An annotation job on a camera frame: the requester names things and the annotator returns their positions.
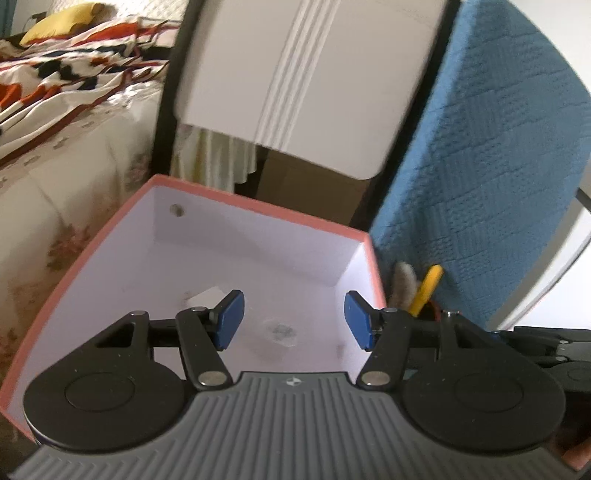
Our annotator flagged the brown cardboard box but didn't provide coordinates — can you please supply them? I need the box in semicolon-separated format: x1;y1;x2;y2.
256;147;371;232

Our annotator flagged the yellow pen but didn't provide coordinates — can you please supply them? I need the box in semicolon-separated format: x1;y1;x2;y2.
411;264;445;319

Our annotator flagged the printed blanket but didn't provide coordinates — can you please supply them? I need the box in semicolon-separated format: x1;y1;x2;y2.
0;14;182;163

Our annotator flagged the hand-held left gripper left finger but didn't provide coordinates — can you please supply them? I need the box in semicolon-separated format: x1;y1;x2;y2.
95;290;245;388

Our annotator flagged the pink cardboard box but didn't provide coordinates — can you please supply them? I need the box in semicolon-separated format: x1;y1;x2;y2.
0;174;389;444

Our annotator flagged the yellow pillow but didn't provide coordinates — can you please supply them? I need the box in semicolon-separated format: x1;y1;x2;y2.
18;2;110;47

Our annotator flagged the small white packet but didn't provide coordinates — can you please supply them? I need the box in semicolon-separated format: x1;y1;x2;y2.
187;287;232;310

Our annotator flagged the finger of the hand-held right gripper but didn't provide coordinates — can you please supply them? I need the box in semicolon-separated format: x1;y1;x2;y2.
496;325;591;366

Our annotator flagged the cream hanging cloth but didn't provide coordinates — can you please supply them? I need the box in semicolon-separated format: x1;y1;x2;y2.
178;124;259;195

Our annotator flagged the floral bed sheet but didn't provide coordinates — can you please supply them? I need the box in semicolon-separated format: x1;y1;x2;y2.
0;76;168;393

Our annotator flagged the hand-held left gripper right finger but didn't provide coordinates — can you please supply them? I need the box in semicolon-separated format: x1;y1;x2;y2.
344;291;497;389

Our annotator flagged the fluffy white cloth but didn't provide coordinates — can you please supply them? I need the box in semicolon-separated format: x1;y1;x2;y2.
390;261;419;311

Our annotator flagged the blue textured chair cushion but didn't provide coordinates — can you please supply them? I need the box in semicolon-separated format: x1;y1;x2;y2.
369;0;591;331

